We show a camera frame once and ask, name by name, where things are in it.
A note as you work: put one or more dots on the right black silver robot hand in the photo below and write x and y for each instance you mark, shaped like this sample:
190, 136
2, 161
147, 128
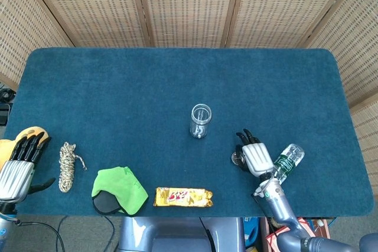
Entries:
257, 157

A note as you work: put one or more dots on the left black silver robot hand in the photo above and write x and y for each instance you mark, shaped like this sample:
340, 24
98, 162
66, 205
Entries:
14, 178

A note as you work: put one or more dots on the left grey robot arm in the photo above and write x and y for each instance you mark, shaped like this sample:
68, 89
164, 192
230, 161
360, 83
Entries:
6, 228

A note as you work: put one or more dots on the clear glass jar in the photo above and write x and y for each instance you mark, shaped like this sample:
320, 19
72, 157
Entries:
200, 123

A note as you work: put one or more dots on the woven bamboo folding screen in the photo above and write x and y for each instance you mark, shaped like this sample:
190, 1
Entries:
189, 4

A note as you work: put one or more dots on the clear plastic water bottle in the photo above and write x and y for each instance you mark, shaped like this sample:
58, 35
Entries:
291, 157

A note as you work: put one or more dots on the yellow plush toy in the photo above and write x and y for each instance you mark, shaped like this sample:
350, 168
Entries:
32, 131

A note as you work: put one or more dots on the black device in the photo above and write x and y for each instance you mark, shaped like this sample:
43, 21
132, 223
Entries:
3, 114

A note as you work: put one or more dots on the blue plastic container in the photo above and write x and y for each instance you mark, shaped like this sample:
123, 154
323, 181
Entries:
251, 231

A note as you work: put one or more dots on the red framed box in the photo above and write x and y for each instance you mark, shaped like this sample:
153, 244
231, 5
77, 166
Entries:
273, 238

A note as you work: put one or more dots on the gold biscuit packet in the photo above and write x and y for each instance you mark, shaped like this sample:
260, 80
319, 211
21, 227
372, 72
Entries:
183, 197

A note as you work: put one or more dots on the green cloth with black trim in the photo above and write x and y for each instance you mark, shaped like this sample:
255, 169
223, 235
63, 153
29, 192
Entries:
124, 187

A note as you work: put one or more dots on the grey robot torso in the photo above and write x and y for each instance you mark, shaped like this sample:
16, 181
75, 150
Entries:
177, 234

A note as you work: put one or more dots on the blue table mat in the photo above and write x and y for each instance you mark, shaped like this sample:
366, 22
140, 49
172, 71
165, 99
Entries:
147, 86

